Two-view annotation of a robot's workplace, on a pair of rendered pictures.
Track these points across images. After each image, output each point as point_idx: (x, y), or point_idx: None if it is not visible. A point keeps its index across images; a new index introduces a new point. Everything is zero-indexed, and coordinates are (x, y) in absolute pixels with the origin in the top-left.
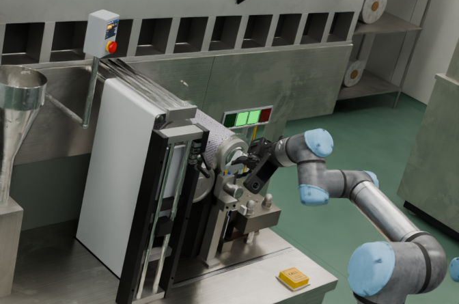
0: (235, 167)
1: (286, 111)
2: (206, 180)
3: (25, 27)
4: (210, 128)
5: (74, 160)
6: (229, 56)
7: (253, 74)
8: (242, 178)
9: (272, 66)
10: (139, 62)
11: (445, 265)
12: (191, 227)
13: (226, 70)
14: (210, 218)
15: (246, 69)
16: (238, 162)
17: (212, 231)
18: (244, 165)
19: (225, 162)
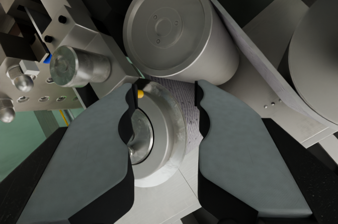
0: (231, 126)
1: None
2: (150, 49)
3: None
4: (195, 142)
5: None
6: (179, 210)
7: (134, 205)
8: (115, 99)
9: (120, 223)
10: (304, 139)
11: None
12: None
13: (169, 193)
14: None
15: (146, 207)
16: (330, 196)
17: None
18: (259, 212)
19: (142, 111)
